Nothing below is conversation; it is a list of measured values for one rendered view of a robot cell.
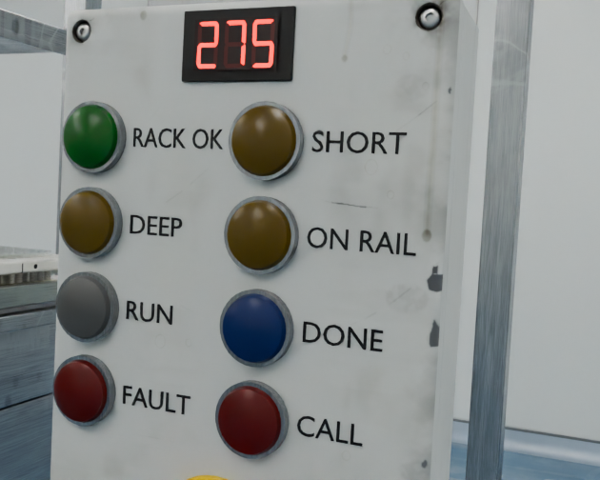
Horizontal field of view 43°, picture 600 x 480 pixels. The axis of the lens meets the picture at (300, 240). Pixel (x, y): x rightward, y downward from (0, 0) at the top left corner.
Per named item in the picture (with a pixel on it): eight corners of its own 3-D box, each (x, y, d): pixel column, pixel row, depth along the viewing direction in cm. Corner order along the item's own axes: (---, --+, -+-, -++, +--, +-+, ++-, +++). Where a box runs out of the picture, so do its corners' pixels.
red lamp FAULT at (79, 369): (100, 430, 32) (103, 365, 32) (47, 419, 33) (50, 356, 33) (111, 425, 33) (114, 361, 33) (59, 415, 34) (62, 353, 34)
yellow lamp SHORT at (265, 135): (290, 177, 28) (294, 102, 28) (224, 174, 29) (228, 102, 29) (299, 178, 29) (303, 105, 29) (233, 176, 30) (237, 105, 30)
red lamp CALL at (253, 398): (275, 465, 29) (279, 392, 29) (210, 451, 30) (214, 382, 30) (284, 458, 30) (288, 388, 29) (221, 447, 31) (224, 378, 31)
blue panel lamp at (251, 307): (280, 370, 29) (284, 297, 29) (215, 361, 30) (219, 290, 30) (289, 367, 29) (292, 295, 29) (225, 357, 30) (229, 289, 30)
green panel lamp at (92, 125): (110, 170, 31) (113, 102, 31) (56, 168, 32) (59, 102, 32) (122, 171, 32) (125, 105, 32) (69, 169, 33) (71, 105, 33)
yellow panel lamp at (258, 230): (286, 274, 29) (290, 200, 28) (220, 269, 30) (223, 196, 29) (293, 273, 29) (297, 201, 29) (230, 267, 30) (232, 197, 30)
